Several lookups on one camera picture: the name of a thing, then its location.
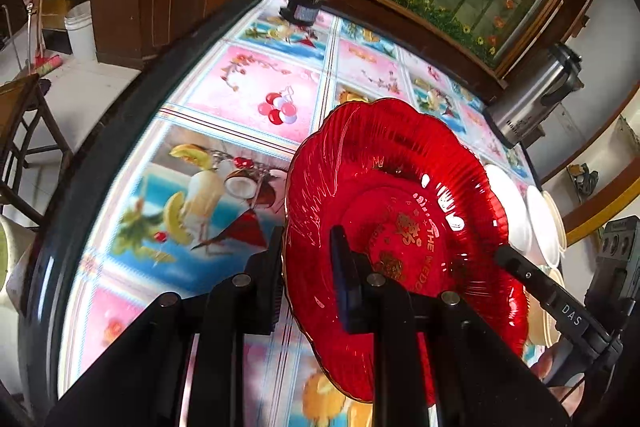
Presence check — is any colourful printed tablecloth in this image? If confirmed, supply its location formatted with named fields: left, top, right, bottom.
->
left=58, top=0, right=534, bottom=399

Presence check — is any stainless steel thermos jug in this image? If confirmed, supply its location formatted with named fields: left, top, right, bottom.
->
left=484, top=42, right=584, bottom=148

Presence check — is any white foam bowl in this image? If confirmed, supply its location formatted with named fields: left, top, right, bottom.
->
left=525, top=185, right=567, bottom=269
left=485, top=164, right=533, bottom=255

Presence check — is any beige paper bowl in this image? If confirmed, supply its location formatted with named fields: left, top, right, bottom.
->
left=525, top=291, right=561, bottom=348

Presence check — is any small black jar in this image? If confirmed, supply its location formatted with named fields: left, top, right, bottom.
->
left=279, top=0, right=324, bottom=27

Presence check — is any person's right hand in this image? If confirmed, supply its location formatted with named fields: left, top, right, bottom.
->
left=530, top=339, right=586, bottom=417

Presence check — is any white plastic bucket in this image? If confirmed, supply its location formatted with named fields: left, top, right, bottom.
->
left=64, top=1, right=96, bottom=62

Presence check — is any red glass flower plate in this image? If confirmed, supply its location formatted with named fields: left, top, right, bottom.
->
left=283, top=98, right=528, bottom=402

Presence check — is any wooden chair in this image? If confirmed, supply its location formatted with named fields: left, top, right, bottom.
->
left=0, top=74, right=74, bottom=227

